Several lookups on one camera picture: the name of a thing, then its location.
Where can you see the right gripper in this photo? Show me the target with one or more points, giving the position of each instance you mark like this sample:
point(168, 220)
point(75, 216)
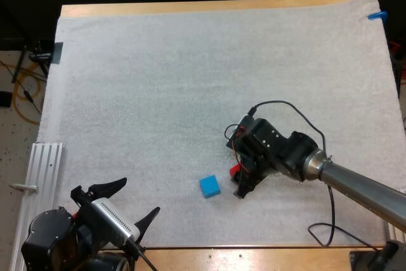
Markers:
point(264, 147)

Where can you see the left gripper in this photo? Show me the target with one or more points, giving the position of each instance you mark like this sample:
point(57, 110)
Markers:
point(83, 201)

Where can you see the red cube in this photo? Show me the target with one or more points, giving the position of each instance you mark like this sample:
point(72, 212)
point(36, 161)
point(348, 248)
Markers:
point(235, 171)

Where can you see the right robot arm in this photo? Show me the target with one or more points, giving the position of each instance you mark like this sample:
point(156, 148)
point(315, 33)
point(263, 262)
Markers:
point(349, 182)

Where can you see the blue cube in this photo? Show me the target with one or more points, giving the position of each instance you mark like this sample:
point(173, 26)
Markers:
point(210, 187)

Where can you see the dark clamp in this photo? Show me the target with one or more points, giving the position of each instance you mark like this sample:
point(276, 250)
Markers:
point(57, 52)

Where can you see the blue clip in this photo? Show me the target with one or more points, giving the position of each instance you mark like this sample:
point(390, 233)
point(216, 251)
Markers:
point(377, 15)

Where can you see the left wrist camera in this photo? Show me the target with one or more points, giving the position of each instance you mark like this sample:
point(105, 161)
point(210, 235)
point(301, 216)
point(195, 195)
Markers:
point(114, 220)

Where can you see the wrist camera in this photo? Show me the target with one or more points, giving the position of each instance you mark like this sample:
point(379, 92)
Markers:
point(114, 220)
point(242, 123)

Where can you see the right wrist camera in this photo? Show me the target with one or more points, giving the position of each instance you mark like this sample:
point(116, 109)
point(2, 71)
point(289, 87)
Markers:
point(242, 123)

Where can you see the ribbed aluminium rail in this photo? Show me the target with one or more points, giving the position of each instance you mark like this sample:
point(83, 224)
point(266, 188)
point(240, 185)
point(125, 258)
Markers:
point(41, 169)
point(391, 233)

